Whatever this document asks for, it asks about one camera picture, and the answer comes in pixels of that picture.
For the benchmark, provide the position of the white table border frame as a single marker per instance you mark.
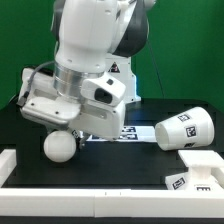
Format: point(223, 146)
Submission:
point(106, 202)

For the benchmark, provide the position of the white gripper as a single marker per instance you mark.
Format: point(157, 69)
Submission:
point(45, 104)

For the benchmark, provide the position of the white marker sheet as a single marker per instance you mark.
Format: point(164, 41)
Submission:
point(137, 134)

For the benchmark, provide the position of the white lamp base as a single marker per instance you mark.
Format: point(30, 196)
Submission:
point(198, 177)

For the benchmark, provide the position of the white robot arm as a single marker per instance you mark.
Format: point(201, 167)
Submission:
point(87, 31)

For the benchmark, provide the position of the white light bulb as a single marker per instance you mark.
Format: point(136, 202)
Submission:
point(60, 146)

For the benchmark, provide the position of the white lamp shade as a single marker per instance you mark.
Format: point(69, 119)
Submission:
point(191, 128)

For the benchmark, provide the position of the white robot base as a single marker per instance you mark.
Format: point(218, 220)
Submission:
point(120, 68)

